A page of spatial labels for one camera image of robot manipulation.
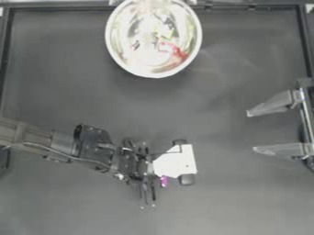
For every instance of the purple candy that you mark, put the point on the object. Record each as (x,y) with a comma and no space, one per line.
(164,181)

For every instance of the red candy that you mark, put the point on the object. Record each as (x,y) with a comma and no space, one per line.
(175,52)

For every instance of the green candy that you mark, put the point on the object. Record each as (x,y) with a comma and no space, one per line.
(167,32)

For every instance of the steel bowl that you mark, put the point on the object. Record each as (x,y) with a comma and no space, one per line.
(143,61)

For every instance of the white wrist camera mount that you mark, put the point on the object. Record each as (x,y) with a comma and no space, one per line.
(175,162)

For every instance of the black metal frame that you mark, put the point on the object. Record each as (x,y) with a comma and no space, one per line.
(61,6)

